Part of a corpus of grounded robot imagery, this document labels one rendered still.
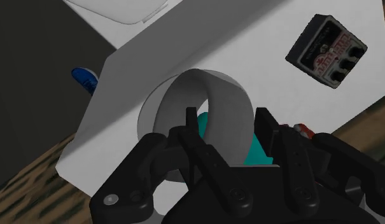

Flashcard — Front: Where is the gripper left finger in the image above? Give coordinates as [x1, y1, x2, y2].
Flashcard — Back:
[89, 106, 254, 224]

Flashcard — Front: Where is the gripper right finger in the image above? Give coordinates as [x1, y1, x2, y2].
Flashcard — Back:
[255, 107, 385, 220]

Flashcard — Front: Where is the red and white object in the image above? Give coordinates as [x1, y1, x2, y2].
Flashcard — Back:
[279, 123, 316, 139]

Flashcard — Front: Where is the teal object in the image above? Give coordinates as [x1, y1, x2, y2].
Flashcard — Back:
[197, 112, 274, 166]

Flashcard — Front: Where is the white paper roll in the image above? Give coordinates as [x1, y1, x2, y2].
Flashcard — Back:
[137, 69, 255, 184]

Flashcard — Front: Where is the black box with knobs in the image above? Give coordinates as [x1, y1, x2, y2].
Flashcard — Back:
[285, 13, 368, 90]

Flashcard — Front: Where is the blue object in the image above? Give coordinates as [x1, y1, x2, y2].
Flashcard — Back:
[71, 67, 99, 96]

